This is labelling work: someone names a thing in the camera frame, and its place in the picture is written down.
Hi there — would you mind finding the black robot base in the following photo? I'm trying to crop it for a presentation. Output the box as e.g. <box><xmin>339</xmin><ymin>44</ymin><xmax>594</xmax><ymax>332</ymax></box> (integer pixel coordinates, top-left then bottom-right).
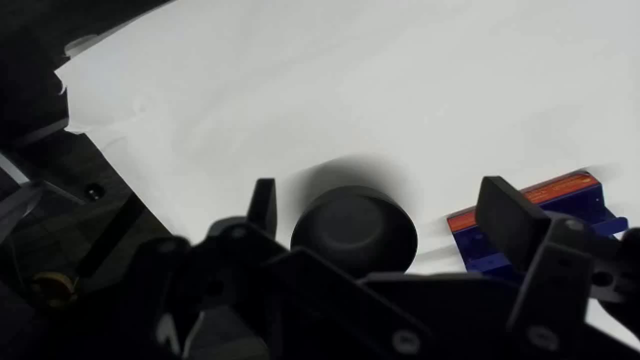
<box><xmin>0</xmin><ymin>0</ymin><xmax>188</xmax><ymax>360</ymax></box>

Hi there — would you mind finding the blue tool rack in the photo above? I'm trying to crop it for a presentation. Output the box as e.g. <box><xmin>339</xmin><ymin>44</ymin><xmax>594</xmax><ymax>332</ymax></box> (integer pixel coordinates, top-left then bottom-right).
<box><xmin>451</xmin><ymin>181</ymin><xmax>628</xmax><ymax>281</ymax></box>

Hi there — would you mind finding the black bowl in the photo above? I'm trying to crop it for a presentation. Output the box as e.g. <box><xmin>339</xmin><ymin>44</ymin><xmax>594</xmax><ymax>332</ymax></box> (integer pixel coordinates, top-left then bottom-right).
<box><xmin>293</xmin><ymin>186</ymin><xmax>419</xmax><ymax>277</ymax></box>

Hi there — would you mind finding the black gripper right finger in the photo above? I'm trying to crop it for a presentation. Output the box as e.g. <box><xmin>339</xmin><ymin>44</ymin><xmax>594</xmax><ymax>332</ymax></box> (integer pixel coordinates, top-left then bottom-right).
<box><xmin>476</xmin><ymin>176</ymin><xmax>638</xmax><ymax>337</ymax></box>

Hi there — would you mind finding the orange handled screwdriver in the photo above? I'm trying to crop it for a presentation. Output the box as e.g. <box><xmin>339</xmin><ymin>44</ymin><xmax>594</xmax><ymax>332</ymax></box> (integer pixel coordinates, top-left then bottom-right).
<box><xmin>447</xmin><ymin>169</ymin><xmax>601</xmax><ymax>231</ymax></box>

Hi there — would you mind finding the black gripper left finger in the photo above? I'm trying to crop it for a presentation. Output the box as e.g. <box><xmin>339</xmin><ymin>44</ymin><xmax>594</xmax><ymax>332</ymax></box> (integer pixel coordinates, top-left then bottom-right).
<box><xmin>247</xmin><ymin>177</ymin><xmax>279</xmax><ymax>236</ymax></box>

